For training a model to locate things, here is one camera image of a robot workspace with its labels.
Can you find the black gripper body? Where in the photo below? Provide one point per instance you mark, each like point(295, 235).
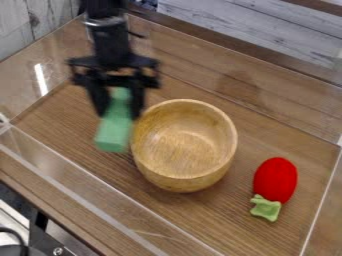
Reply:
point(112, 63)

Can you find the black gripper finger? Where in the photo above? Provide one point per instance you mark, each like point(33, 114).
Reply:
point(138, 96)
point(99, 97)

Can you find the green rectangular block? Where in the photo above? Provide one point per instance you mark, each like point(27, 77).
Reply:
point(114, 129)

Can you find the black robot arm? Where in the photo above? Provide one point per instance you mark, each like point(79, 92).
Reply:
point(102, 9)

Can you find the brown wooden bowl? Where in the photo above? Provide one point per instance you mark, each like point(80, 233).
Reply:
point(183, 145)

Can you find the red felt strawberry toy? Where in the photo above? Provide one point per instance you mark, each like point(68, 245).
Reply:
point(274, 184)

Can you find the clear acrylic tray wall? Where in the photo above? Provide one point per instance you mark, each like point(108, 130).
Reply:
point(115, 225)

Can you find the black table leg bracket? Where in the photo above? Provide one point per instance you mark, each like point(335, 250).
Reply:
point(40, 241)

